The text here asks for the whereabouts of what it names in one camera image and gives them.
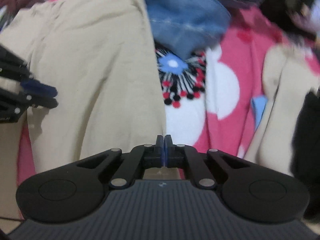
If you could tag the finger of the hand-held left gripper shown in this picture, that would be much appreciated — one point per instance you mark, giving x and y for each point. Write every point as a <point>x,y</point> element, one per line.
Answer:
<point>42,102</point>
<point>40,90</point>

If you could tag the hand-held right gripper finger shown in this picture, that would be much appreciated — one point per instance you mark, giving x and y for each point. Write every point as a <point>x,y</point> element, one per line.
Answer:
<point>167,155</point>
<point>161,155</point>

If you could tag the pink floral blanket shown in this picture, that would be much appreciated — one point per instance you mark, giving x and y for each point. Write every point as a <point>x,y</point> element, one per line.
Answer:
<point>237,55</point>

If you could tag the blue jeans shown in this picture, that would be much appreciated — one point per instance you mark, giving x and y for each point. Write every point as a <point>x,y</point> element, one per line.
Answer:
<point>185,17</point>

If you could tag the black garment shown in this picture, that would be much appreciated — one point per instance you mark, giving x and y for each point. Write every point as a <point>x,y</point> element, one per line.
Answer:
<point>310,135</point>

